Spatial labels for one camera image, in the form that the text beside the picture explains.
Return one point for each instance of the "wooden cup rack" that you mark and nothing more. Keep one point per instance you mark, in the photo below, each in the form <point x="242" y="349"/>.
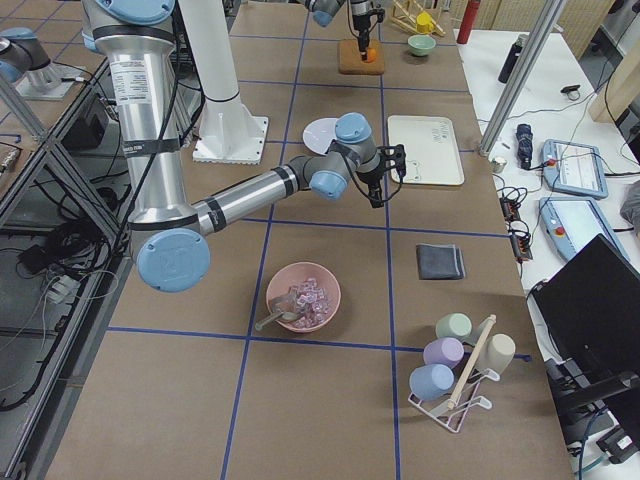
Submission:
<point x="404" y="13"/>

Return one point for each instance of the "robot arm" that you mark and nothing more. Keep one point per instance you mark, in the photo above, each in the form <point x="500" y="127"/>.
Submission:
<point x="324" y="11"/>
<point x="167" y="231"/>

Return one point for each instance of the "metal scoop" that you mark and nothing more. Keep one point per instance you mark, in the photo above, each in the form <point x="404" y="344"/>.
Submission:
<point x="283" y="308"/>

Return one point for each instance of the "aluminium frame post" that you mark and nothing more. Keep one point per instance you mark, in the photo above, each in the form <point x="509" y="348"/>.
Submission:
<point x="537" y="39"/>

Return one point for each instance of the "black bottle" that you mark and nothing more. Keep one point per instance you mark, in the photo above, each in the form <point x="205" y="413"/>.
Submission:
<point x="512" y="57"/>

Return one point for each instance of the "teach pendant lower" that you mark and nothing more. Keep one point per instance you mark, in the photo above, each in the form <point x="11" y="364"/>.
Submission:
<point x="572" y="222"/>

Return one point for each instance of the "pink bowl with ice cubes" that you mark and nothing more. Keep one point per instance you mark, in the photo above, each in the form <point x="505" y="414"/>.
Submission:
<point x="306" y="288"/>

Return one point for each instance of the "blue cup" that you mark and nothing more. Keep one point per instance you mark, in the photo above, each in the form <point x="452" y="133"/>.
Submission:
<point x="429" y="382"/>

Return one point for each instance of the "small metal tin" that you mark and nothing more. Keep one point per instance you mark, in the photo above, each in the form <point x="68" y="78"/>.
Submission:
<point x="498" y="164"/>

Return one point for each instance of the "orange fruit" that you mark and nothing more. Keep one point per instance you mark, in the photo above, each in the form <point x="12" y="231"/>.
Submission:
<point x="370" y="55"/>

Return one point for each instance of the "dark grey folded cloth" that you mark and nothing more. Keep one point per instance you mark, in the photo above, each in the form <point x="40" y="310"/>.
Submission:
<point x="440" y="262"/>

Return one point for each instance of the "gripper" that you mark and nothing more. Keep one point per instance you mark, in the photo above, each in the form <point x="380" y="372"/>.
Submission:
<point x="358" y="17"/>
<point x="373" y="180"/>

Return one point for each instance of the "black laptop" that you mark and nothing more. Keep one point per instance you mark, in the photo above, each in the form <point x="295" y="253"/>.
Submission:
<point x="591" y="307"/>

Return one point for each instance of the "folded navy umbrella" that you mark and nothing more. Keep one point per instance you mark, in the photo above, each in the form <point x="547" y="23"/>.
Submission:
<point x="524" y="137"/>

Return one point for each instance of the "beige cup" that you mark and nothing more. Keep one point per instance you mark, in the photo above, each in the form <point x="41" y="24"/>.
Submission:
<point x="499" y="353"/>

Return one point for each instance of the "cream bear tray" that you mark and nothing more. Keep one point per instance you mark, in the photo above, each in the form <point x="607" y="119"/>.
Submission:
<point x="432" y="154"/>

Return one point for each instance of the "teach pendant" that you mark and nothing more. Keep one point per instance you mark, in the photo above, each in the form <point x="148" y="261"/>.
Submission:
<point x="573" y="168"/>
<point x="572" y="222"/>

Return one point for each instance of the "red bottle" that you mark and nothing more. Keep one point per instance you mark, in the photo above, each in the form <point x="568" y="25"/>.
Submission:
<point x="468" y="20"/>

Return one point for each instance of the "teach pendant upper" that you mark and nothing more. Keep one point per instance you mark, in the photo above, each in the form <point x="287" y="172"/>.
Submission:
<point x="573" y="168"/>

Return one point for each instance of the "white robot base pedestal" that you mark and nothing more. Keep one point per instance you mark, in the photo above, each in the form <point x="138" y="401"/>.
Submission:
<point x="228" y="132"/>

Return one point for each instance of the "white wire cup rack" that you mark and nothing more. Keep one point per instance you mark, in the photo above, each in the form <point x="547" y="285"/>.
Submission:
<point x="450" y="410"/>

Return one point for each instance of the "yellow cup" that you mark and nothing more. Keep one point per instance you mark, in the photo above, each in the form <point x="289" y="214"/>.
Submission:
<point x="424" y="23"/>

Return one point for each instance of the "green ceramic bowl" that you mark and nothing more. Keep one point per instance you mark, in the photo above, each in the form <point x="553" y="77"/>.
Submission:
<point x="421" y="45"/>

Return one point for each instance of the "green cup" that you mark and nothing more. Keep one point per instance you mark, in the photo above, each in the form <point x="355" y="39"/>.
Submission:
<point x="454" y="325"/>

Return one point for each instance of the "white round plate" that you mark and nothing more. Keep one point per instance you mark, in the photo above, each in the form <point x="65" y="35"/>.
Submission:
<point x="318" y="134"/>

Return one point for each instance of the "purple cup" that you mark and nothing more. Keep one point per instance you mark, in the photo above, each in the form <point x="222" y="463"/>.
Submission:
<point x="447" y="351"/>

